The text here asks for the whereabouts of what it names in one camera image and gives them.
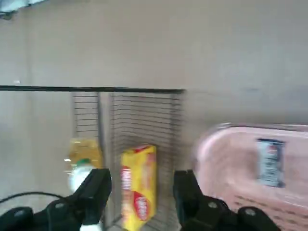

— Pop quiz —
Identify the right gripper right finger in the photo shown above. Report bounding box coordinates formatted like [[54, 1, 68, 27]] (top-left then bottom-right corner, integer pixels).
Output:
[[172, 169, 282, 231]]

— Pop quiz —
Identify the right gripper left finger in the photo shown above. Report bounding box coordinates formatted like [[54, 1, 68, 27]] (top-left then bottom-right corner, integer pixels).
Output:
[[0, 168, 113, 231]]

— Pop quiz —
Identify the blue white snack packet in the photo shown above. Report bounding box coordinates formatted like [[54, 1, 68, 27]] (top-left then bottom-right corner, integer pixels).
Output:
[[256, 138, 286, 188]]

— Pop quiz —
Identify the pink plastic basket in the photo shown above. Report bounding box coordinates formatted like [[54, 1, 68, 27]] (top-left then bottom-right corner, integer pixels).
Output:
[[192, 122, 308, 231]]

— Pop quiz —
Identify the yellow red snack box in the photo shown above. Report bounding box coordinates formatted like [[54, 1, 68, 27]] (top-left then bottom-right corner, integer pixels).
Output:
[[120, 143, 157, 229]]

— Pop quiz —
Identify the black wire shelf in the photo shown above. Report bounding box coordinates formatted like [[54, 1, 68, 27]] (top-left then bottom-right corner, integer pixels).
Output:
[[0, 85, 187, 231]]

